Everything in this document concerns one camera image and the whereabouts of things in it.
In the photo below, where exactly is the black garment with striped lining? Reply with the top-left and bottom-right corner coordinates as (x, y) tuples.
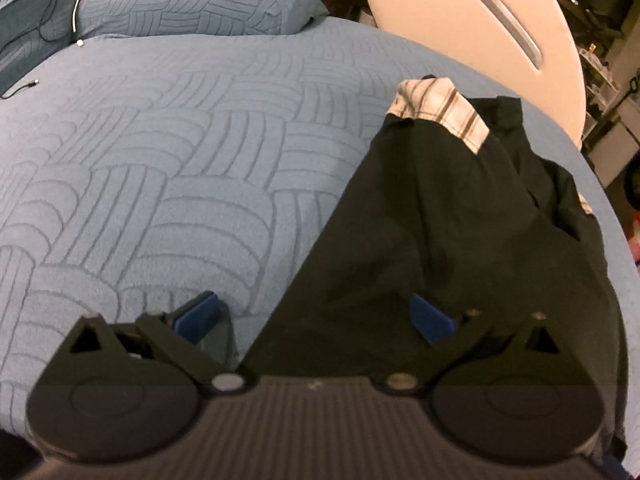
(242, 77), (628, 465)

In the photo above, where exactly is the white charging cable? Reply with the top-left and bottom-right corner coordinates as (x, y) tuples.
(69, 0), (87, 47)

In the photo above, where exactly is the light blue quilted bedspread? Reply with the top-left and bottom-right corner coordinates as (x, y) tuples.
(0, 15), (640, 436)

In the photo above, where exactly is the black charging cable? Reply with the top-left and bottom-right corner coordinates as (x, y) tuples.
(0, 0), (72, 101)

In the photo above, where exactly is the dark teal pillow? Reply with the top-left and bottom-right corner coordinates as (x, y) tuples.
(1, 0), (75, 93)

